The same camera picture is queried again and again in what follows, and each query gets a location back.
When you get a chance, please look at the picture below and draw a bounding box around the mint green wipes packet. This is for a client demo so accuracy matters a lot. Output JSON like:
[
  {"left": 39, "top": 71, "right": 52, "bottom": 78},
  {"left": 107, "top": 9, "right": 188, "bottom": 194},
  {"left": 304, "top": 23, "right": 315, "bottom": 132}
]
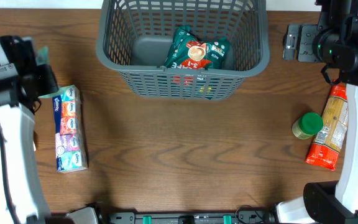
[{"left": 36, "top": 46, "right": 58, "bottom": 99}]

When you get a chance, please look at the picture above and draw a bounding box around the Kleenex tissue multipack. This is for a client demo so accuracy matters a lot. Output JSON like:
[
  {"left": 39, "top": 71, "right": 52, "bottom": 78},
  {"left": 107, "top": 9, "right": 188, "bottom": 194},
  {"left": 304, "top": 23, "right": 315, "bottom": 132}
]
[{"left": 52, "top": 85, "right": 88, "bottom": 173}]

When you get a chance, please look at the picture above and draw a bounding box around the green coffee mix bag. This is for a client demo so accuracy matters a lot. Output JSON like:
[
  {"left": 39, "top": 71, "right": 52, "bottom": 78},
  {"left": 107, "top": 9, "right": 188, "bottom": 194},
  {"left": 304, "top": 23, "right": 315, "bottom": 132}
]
[{"left": 163, "top": 26, "right": 231, "bottom": 70}]

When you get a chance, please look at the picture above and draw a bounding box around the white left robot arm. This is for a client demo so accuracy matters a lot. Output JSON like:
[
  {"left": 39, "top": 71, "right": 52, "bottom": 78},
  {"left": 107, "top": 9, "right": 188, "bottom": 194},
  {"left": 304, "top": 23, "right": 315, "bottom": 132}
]
[{"left": 0, "top": 35, "right": 59, "bottom": 223}]

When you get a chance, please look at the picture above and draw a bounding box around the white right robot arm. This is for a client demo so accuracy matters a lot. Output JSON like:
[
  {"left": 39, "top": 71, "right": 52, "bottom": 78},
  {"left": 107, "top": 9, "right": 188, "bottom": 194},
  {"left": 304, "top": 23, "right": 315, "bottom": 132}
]
[{"left": 275, "top": 0, "right": 358, "bottom": 223}]

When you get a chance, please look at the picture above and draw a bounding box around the green lid jar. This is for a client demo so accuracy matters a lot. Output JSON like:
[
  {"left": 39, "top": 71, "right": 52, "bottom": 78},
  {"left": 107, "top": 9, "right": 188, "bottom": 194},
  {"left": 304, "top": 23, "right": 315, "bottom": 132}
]
[{"left": 292, "top": 112, "right": 323, "bottom": 139}]

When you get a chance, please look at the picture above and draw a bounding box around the grey plastic basket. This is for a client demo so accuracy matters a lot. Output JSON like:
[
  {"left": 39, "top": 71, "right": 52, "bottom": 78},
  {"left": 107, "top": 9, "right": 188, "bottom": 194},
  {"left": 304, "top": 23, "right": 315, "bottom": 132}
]
[{"left": 96, "top": 0, "right": 270, "bottom": 100}]

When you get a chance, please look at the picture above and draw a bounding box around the orange pasta packet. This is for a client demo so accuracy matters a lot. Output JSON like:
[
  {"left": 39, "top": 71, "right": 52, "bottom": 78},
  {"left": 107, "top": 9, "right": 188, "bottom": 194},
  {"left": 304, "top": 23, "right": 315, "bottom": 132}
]
[{"left": 305, "top": 84, "right": 349, "bottom": 170}]

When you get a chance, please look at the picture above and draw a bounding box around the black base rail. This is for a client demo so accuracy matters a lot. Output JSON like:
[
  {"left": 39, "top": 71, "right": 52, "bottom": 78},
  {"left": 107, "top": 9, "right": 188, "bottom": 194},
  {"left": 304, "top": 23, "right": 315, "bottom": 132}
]
[{"left": 45, "top": 203, "right": 276, "bottom": 224}]

